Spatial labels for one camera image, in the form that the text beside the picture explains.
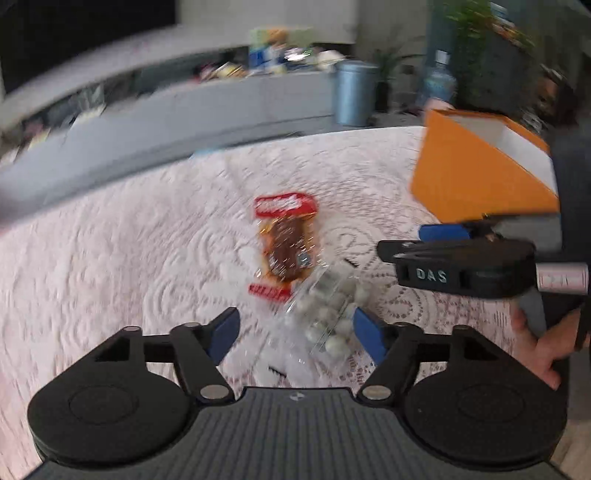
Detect pink lace bedspread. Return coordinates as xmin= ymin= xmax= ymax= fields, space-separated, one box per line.
xmin=0 ymin=126 xmax=570 ymax=480

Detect clear water bottle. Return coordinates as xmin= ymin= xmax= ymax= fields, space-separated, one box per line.
xmin=417 ymin=62 xmax=459 ymax=112

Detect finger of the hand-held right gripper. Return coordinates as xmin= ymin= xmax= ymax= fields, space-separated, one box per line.
xmin=418 ymin=220 xmax=505 ymax=243

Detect person's right hand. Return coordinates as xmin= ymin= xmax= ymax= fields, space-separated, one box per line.
xmin=510 ymin=305 xmax=591 ymax=389

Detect grey marble tv bench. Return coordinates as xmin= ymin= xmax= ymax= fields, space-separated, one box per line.
xmin=0 ymin=69 xmax=341 ymax=223

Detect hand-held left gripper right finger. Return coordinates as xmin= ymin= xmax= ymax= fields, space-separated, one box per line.
xmin=352 ymin=307 xmax=495 ymax=402

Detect clear bag of white balls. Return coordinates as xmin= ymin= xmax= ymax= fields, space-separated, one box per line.
xmin=263 ymin=262 xmax=376 ymax=389

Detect snack bags on bench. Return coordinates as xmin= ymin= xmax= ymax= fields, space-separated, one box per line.
xmin=198 ymin=59 xmax=251 ymax=83

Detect black television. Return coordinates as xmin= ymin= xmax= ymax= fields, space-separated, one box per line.
xmin=0 ymin=0 xmax=180 ymax=95

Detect orange cardboard box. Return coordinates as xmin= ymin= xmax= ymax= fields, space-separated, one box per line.
xmin=410 ymin=108 xmax=562 ymax=225

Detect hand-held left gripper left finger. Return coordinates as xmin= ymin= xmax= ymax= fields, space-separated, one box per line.
xmin=95 ymin=307 xmax=241 ymax=403

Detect dark-leaf potted plant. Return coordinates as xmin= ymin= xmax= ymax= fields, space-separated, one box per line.
xmin=372 ymin=45 xmax=426 ymax=112

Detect red packet of brown snack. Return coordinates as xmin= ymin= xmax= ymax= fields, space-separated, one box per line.
xmin=248 ymin=191 xmax=322 ymax=304

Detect grey metal trash can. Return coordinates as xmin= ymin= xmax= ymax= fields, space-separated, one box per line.
xmin=333 ymin=61 xmax=380 ymax=128

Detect hanging vine plant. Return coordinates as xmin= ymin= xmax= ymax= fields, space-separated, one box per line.
xmin=442 ymin=0 xmax=537 ymax=63

